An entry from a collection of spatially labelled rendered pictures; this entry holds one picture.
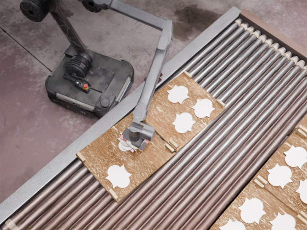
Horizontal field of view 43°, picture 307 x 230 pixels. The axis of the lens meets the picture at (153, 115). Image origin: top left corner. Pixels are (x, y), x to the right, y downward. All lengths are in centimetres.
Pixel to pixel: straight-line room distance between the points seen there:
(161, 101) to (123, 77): 98
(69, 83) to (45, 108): 34
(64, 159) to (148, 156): 45
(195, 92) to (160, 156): 47
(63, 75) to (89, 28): 79
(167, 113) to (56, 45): 180
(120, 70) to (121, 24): 76
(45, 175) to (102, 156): 31
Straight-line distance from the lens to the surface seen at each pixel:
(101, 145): 213
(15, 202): 211
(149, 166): 208
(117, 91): 313
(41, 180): 212
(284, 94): 250
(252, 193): 213
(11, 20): 406
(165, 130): 218
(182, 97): 229
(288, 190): 220
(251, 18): 277
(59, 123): 330
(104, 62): 330
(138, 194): 205
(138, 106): 189
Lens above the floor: 286
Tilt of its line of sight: 60 degrees down
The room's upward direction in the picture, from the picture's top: 7 degrees clockwise
